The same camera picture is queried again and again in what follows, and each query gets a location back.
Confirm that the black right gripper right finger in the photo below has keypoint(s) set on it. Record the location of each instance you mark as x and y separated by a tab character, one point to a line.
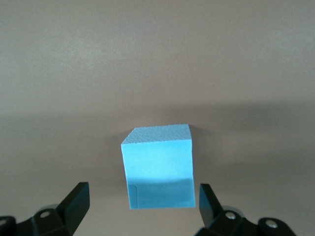
209	209

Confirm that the light blue foam block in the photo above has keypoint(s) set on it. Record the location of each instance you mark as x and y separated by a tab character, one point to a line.
157	167

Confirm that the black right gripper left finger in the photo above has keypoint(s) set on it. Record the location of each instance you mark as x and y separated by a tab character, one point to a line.
73	205

